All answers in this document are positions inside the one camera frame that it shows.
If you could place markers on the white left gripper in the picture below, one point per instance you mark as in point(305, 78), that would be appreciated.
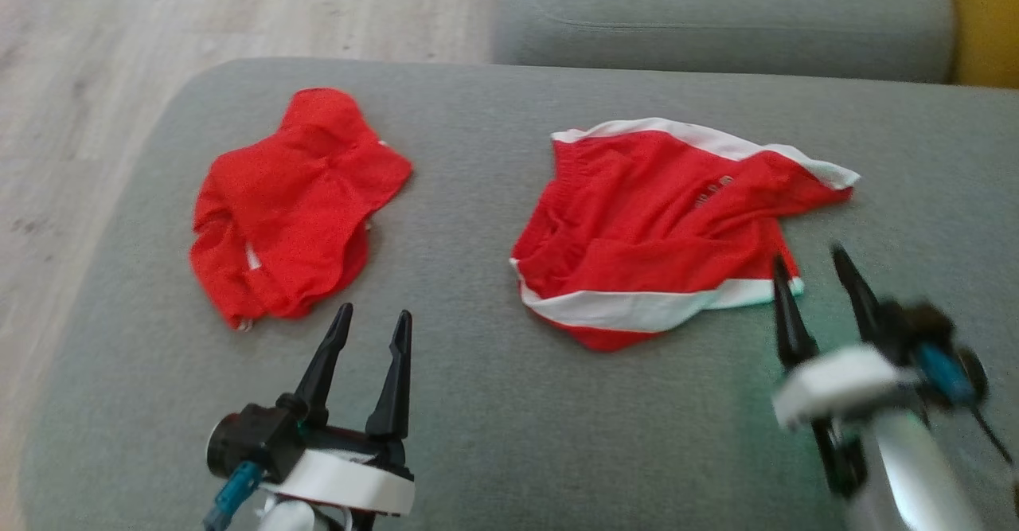
point(350, 487)

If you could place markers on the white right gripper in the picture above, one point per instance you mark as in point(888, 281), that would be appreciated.
point(844, 384)

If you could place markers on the red shorts white trim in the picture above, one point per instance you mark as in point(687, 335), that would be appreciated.
point(653, 228)

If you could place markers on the red basketball jersey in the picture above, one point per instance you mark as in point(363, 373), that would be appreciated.
point(286, 204)

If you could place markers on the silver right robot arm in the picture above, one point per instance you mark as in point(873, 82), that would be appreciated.
point(915, 475)

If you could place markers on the grey fabric sofa seat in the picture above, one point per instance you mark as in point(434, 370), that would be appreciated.
point(478, 435)

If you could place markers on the grey sofa cushion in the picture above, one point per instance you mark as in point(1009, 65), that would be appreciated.
point(716, 13)

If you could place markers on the yellow cushion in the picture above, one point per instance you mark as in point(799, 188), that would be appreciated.
point(987, 21)

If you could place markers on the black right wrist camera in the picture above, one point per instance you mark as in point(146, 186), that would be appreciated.
point(907, 328)

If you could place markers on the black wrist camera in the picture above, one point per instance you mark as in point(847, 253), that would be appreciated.
point(247, 439)
point(907, 328)

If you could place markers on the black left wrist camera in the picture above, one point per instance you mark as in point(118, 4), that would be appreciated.
point(247, 439)

